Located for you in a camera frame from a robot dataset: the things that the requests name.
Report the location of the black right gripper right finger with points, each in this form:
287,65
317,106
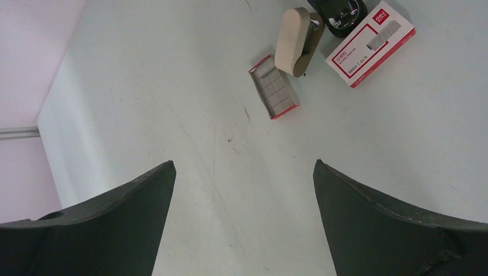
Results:
372,233

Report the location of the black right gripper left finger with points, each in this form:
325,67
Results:
115,233

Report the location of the beige stapler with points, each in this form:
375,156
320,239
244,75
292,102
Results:
299,35

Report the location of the open staple box tray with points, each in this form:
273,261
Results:
273,88

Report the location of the white red staple box sleeve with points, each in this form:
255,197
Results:
375,39

